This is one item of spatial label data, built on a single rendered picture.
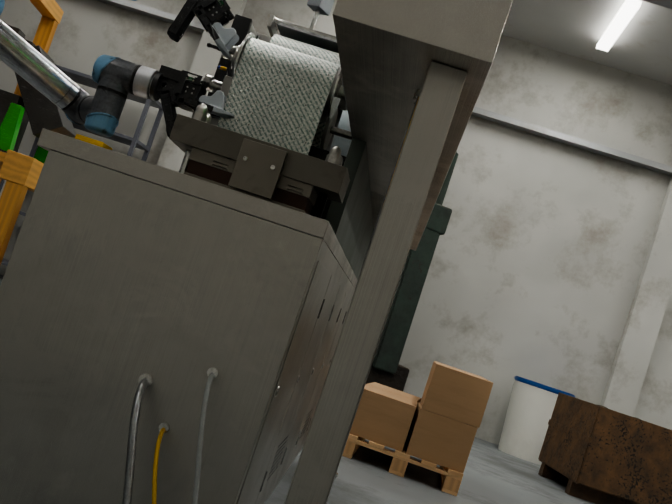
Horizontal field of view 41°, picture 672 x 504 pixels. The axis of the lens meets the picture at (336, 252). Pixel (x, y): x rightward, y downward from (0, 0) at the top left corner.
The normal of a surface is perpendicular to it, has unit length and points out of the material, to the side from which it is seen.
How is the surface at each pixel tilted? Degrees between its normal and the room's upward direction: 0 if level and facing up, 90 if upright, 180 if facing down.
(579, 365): 90
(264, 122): 90
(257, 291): 90
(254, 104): 90
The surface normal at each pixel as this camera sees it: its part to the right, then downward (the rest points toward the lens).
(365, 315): -0.05, -0.09
